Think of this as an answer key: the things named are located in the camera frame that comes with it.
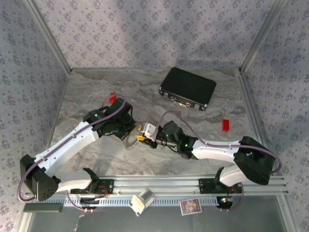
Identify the silver keyring chain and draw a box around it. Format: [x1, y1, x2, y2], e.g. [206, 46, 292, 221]
[122, 120, 146, 151]

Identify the black hard case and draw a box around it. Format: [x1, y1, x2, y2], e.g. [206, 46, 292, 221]
[158, 67, 217, 112]

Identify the colourful picture card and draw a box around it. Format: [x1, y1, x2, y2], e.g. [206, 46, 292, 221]
[179, 198, 202, 216]

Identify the black controller board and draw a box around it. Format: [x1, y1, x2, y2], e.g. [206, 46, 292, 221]
[216, 196, 235, 209]
[79, 197, 108, 210]

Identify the dark grey flat bar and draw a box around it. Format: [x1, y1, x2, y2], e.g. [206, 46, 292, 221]
[23, 203, 64, 213]

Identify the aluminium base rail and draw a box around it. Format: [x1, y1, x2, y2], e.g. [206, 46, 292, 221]
[24, 175, 290, 197]

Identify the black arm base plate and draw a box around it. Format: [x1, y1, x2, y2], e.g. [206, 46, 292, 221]
[95, 178, 114, 195]
[198, 178, 243, 194]

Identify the white plastic mount bracket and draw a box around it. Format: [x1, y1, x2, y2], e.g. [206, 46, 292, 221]
[128, 188, 156, 217]

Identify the aluminium side rail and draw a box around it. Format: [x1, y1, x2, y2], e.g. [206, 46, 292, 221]
[235, 68, 299, 232]
[36, 69, 73, 178]

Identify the grey slotted cable duct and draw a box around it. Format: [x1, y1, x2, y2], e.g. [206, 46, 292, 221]
[48, 197, 234, 207]

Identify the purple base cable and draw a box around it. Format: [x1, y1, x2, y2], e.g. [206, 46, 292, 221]
[66, 190, 94, 213]
[220, 185, 245, 213]

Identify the aluminium frame post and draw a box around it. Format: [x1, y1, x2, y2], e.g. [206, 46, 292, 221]
[239, 0, 289, 74]
[23, 0, 73, 73]

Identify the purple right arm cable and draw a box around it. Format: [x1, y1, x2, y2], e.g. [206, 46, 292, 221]
[155, 110, 283, 174]

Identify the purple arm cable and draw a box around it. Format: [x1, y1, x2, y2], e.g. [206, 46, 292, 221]
[18, 93, 133, 203]
[155, 110, 283, 174]

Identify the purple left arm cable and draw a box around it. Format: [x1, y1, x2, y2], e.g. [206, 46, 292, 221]
[18, 93, 133, 203]

